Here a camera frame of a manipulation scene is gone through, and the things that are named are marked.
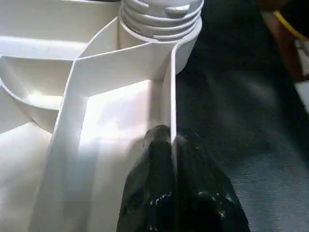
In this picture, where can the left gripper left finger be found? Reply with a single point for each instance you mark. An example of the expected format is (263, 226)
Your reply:
(149, 188)

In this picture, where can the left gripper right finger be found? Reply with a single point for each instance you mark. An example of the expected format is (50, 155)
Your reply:
(207, 198)

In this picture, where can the white plastic table top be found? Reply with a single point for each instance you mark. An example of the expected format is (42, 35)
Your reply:
(72, 96)

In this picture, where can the white plastic table leg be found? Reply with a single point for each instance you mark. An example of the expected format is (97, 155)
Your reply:
(159, 14)

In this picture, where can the black work mat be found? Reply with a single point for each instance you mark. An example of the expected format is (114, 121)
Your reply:
(251, 145)

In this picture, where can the white flat board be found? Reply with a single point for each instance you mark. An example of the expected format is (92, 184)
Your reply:
(305, 96)

